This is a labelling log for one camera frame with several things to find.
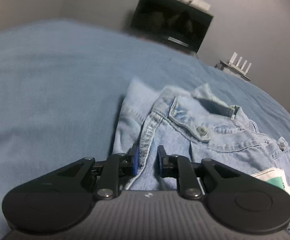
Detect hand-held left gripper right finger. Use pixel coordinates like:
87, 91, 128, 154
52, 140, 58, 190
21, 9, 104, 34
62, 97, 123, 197
156, 145, 237, 201

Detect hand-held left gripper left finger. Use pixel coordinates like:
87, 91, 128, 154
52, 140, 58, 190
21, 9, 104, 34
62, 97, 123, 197
41, 142, 139, 201

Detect light blue denim jacket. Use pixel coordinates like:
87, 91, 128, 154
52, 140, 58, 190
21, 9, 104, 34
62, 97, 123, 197
112, 78, 290, 232

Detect blue bed sheet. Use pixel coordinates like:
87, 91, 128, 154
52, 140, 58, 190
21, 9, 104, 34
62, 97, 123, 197
0, 17, 290, 240

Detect small grey shelf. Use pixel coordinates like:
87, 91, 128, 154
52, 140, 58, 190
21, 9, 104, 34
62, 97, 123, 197
214, 60, 251, 82

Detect white router with antennas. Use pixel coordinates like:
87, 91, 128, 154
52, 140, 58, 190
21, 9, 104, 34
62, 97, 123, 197
229, 52, 252, 76

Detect black flat screen television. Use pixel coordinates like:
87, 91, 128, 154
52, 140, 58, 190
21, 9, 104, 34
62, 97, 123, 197
129, 0, 214, 53

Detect white wall socket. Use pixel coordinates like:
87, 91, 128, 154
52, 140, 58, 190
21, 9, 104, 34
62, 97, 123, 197
179, 0, 212, 11

